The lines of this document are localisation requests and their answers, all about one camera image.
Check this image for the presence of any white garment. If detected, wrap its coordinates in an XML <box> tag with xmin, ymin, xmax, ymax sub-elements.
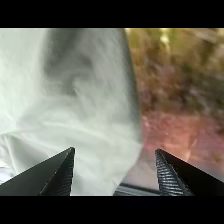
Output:
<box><xmin>0</xmin><ymin>27</ymin><xmax>145</xmax><ymax>197</ymax></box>

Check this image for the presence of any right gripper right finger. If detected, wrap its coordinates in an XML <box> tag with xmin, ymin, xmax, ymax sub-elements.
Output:
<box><xmin>154</xmin><ymin>148</ymin><xmax>224</xmax><ymax>197</ymax></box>

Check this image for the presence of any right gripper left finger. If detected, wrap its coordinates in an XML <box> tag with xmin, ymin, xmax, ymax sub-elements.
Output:
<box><xmin>0</xmin><ymin>146</ymin><xmax>76</xmax><ymax>197</ymax></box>

